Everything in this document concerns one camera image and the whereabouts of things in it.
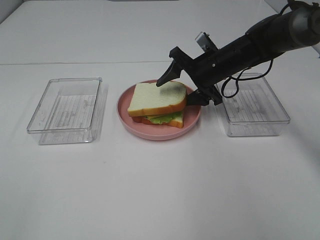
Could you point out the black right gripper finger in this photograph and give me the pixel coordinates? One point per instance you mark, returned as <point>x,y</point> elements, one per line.
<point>173,72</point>
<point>197,98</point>

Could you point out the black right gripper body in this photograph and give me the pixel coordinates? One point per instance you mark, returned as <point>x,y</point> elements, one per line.
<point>212,67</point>

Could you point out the bread slice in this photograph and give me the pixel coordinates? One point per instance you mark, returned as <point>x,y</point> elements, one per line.
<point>149,99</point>
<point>173,123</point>

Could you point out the green lettuce leaf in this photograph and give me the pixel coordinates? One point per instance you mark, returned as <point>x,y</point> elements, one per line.
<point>176,116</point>

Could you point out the yellow cheese slice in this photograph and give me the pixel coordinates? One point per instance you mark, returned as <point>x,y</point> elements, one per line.
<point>154,116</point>

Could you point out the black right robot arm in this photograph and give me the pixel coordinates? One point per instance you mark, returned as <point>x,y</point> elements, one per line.
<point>263,42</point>

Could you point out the pink round plate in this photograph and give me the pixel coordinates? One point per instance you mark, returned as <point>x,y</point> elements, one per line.
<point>155,132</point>

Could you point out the right clear plastic tray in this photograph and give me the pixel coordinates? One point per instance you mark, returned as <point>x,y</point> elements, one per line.
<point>255,111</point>

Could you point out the clear plastic tray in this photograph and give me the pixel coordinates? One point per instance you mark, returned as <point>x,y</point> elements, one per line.
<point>255,111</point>
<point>70,111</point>

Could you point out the left clear plastic tray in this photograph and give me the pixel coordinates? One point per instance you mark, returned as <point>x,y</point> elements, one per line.
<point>70,111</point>

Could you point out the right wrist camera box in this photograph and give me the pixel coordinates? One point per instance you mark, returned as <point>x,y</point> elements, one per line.
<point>205,43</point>

